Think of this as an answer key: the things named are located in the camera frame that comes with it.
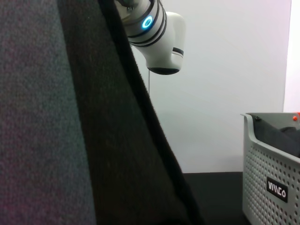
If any grey perforated storage box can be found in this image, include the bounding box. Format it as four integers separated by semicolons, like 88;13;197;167
240;112;300;225

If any grey towel with yellow back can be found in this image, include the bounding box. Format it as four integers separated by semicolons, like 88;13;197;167
0;0;205;225

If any black cloth inside box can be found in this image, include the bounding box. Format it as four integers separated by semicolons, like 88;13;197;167
252;116;300;158

